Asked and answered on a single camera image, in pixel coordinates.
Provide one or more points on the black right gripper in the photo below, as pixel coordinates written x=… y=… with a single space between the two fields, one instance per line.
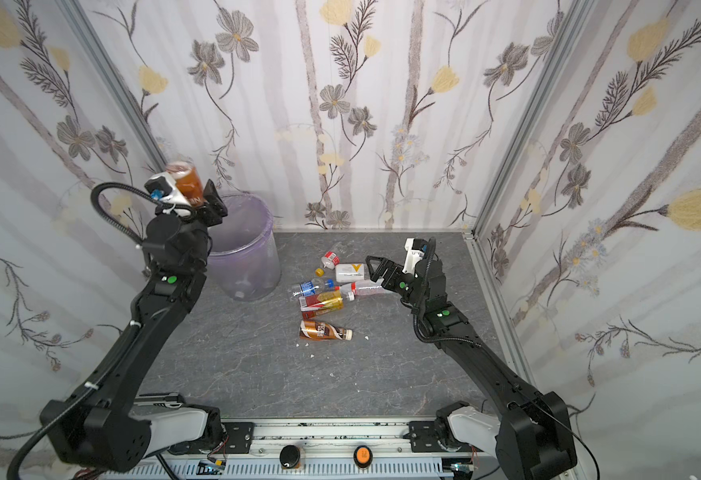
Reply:
x=402 y=283

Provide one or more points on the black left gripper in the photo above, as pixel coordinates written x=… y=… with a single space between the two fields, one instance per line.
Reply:
x=207 y=210

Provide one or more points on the brown coffee bottle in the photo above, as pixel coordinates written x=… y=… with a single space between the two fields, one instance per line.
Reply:
x=187 y=181
x=320 y=331

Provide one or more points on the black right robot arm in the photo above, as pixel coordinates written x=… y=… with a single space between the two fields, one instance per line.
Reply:
x=530 y=434

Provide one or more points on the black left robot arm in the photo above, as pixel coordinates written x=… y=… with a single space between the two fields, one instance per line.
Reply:
x=94 y=428

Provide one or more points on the purple lined waste bin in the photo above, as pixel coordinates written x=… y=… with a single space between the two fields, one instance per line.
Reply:
x=244 y=259

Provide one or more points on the small bottle red white cap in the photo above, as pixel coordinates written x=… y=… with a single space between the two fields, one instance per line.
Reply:
x=330 y=260

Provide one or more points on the clear bottle blue label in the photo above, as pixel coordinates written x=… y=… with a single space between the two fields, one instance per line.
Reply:
x=312 y=287

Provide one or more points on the orange knob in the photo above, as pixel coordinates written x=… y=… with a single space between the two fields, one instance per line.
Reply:
x=363 y=457

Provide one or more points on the black grey utility knife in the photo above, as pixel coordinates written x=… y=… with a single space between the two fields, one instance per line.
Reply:
x=160 y=398

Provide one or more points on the black knob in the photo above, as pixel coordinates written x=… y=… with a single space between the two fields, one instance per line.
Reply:
x=290 y=457

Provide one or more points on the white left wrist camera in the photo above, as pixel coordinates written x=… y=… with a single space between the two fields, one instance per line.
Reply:
x=162 y=188

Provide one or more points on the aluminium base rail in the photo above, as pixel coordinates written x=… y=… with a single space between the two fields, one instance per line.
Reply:
x=403 y=448

